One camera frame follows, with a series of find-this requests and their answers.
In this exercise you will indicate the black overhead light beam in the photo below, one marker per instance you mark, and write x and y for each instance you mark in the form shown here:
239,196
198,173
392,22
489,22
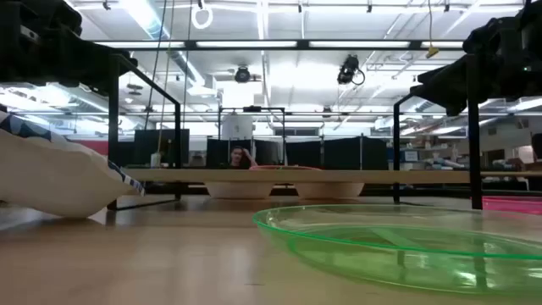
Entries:
190,44

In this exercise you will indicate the translucent green plastic plate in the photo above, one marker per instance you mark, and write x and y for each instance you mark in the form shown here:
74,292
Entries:
381,262

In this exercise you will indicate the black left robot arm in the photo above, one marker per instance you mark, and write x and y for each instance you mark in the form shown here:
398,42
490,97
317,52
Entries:
34,42

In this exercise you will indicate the translucent orange plastic plate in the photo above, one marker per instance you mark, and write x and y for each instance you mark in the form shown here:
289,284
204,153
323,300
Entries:
283,168

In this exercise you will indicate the black overhead camera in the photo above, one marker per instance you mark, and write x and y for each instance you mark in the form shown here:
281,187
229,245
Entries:
349,70

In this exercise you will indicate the person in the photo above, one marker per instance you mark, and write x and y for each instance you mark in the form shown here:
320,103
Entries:
238,159

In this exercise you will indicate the wooden background table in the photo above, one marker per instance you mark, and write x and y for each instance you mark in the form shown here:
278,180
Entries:
508,173

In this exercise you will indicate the black table edge rail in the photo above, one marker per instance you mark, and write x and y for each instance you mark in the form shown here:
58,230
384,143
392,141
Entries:
284,190

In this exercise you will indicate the translucent pink plastic plate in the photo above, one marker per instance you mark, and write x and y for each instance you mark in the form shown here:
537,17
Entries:
512,205

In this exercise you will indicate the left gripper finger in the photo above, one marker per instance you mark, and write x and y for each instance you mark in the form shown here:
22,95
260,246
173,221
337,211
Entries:
125,65

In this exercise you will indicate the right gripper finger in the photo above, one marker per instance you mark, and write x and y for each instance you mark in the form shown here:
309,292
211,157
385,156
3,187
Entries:
427,87

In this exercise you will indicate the white bowl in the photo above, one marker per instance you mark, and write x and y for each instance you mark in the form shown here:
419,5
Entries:
239,190

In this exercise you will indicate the small white container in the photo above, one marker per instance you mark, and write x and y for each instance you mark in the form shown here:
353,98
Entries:
155,161

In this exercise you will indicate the blue patterned paper plate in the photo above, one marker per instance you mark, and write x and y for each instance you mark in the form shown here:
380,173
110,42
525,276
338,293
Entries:
328,190
51,178

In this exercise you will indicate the red partition panel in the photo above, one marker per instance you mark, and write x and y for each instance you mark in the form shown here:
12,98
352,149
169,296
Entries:
95,147

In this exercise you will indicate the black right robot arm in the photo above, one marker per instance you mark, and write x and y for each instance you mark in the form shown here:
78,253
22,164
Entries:
531,42

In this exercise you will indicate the white tank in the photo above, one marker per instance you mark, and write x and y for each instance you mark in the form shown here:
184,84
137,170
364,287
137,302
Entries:
237,127

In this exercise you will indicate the round black ceiling fixture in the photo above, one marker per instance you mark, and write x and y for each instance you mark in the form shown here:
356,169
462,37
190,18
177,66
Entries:
242,74

